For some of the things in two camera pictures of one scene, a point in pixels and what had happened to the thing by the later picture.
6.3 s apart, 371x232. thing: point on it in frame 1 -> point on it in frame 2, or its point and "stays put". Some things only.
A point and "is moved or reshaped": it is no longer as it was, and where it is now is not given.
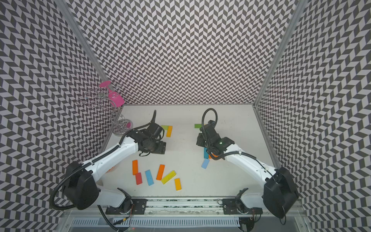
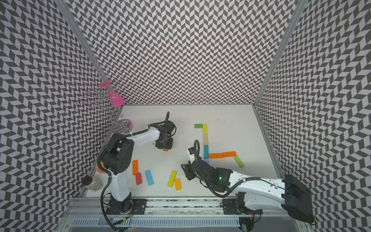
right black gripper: x=200 y=139 -> x=188 y=171
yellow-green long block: x=168 y=177 is moved or reshaped
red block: x=138 y=178 stays put
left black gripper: x=162 y=148 -> x=169 y=147
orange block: x=209 y=157 stays put
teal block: x=206 y=154 stays put
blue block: x=149 y=177 stays put
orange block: x=135 y=167 stays put
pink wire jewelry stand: x=105 y=94 stays put
